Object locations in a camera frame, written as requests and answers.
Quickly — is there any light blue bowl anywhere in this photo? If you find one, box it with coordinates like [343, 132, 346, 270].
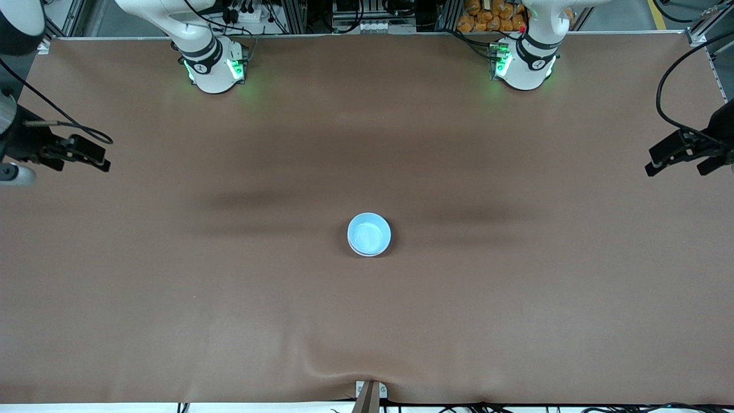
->
[348, 212, 392, 257]

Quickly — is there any white power strip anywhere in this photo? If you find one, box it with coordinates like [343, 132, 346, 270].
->
[227, 0, 273, 25]

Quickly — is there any pile of orange snacks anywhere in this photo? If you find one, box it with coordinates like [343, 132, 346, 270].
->
[457, 0, 528, 33]

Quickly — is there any brown table cloth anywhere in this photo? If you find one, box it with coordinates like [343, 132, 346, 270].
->
[0, 32, 734, 405]

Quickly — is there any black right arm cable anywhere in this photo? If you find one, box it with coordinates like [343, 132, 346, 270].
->
[0, 57, 114, 145]

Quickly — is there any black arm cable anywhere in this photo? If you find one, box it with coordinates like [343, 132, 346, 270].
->
[0, 57, 114, 145]
[655, 30, 734, 144]

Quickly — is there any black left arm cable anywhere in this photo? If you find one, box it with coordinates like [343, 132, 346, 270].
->
[655, 30, 734, 144]

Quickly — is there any aluminium frame profile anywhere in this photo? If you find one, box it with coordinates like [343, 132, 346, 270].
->
[685, 0, 734, 104]
[37, 0, 87, 53]

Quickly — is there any aluminium frame post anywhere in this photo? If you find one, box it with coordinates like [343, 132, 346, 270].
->
[438, 0, 460, 33]
[284, 0, 308, 34]

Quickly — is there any brown camera post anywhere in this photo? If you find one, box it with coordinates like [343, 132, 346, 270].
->
[351, 381, 381, 413]

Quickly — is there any silver metal bracket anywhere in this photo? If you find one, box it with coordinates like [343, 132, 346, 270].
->
[356, 380, 388, 399]

